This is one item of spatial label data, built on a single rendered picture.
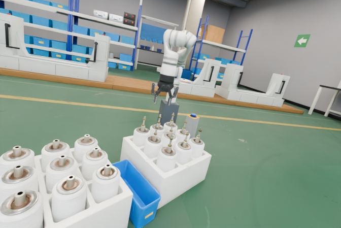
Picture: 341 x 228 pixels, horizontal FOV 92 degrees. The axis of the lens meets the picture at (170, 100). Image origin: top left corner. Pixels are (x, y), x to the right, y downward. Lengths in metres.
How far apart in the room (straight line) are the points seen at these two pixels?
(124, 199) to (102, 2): 9.09
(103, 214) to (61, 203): 0.14
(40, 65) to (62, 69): 0.28
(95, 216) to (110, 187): 0.09
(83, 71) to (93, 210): 2.45
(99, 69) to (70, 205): 2.46
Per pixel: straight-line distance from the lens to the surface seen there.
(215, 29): 6.32
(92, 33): 5.57
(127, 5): 9.39
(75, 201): 0.65
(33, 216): 0.65
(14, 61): 3.23
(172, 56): 0.78
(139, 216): 0.81
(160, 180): 0.84
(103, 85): 2.85
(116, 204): 0.71
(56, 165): 0.75
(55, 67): 3.04
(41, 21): 5.89
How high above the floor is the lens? 0.70
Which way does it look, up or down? 15 degrees down
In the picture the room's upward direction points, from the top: 12 degrees clockwise
